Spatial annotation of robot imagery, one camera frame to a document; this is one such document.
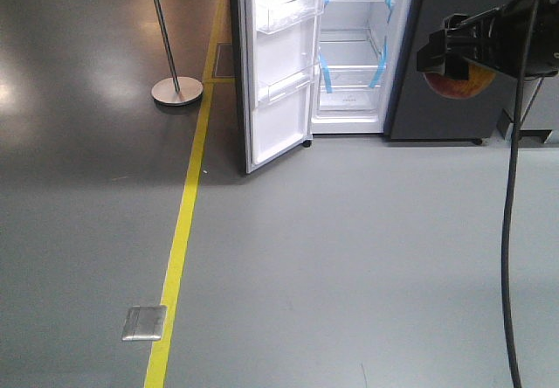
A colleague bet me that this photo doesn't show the white open fridge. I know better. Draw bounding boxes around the white open fridge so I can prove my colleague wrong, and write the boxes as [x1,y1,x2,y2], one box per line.
[311,0,505,142]

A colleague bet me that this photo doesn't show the black hanging cable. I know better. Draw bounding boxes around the black hanging cable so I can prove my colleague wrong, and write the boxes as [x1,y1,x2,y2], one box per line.
[500,0,542,388]

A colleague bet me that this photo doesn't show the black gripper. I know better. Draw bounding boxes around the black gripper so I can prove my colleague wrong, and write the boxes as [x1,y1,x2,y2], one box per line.
[416,0,558,80]

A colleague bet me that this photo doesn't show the fridge door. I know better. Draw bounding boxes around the fridge door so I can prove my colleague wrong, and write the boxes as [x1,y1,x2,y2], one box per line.
[230,0,325,174]

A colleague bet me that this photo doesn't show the silver floor socket plate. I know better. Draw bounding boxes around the silver floor socket plate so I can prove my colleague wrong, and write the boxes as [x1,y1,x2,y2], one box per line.
[121,305,167,342]

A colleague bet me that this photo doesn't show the red yellow apple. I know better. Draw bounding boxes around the red yellow apple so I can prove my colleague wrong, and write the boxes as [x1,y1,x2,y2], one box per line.
[423,64,496,100]

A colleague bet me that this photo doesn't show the matte silver stanchion post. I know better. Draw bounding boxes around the matte silver stanchion post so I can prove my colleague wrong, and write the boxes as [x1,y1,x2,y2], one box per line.
[151,0,204,107]

